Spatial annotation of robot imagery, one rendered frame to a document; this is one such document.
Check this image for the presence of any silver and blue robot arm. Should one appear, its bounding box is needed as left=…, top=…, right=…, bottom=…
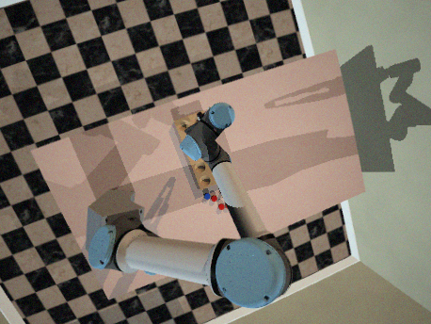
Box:
left=88, top=103, right=293, bottom=308

